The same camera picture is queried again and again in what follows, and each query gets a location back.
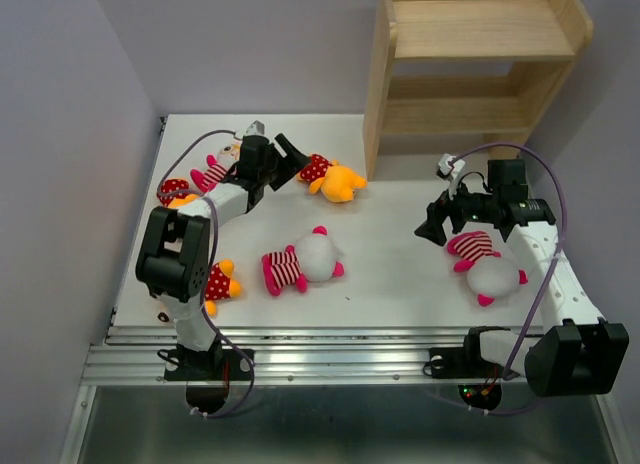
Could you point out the white glasses doll striped shirt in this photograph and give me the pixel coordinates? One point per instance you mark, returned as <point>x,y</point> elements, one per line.
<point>217,167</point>

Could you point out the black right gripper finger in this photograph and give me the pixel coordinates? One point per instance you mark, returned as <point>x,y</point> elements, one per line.
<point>437,213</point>
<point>433,232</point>

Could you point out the orange bear polka dot toy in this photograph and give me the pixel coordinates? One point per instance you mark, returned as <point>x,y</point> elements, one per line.
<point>337,183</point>

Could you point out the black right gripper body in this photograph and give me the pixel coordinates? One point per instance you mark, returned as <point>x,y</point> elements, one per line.
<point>474,207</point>

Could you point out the white doll face down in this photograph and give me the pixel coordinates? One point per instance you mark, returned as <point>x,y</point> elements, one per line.
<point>489,275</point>
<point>313,258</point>

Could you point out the white doll right face down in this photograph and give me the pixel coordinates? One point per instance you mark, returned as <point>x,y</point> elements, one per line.
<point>489,275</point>

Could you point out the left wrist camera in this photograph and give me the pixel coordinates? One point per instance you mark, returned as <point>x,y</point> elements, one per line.
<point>256,128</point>

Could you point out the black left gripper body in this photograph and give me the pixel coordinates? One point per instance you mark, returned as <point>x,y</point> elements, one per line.
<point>267,173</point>

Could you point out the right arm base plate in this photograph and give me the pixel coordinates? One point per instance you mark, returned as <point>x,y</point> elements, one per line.
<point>458,363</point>

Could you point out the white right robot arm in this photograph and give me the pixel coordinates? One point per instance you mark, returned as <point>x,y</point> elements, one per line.
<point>504,241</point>

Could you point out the white doll centre face down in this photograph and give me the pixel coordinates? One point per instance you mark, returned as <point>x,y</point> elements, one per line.
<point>313,258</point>

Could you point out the wooden shelf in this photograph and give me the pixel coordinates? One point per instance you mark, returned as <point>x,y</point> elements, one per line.
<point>481,67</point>

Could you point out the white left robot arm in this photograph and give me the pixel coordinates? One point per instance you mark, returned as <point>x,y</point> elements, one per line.
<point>179,246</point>

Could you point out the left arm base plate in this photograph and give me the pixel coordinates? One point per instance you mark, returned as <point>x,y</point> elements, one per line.
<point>218,364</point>

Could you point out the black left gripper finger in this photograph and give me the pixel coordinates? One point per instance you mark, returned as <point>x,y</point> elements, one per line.
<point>282,174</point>
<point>294,158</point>

